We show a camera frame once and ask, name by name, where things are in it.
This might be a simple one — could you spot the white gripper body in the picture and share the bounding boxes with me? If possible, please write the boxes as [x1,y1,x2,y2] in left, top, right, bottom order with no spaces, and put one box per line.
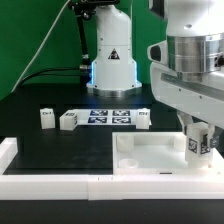
[150,62,224,129]

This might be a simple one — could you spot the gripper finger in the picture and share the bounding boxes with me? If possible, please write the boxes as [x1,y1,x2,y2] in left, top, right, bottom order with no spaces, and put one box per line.
[177,111,194,134]
[207,124,220,148]

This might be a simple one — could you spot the white square tabletop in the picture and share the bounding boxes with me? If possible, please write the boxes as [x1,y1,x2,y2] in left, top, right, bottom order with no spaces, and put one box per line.
[112,132,215,175]

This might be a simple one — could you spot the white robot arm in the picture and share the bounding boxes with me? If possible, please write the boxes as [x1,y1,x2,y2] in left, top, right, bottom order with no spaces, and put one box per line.
[88,0,224,146]

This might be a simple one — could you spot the white sheet with tags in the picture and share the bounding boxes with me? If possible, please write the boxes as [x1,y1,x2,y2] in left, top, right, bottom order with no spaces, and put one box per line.
[78,109,137,125]

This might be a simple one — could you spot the white U-shaped fence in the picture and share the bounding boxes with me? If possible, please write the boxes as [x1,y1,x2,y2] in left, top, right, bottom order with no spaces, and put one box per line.
[0,138,224,200]

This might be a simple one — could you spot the black cable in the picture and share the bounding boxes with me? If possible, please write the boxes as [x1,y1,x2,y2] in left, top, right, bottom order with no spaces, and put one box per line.
[19,66,84,86]

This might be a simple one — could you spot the white cable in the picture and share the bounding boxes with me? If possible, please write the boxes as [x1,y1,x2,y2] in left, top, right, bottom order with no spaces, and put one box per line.
[10,0,73,94]

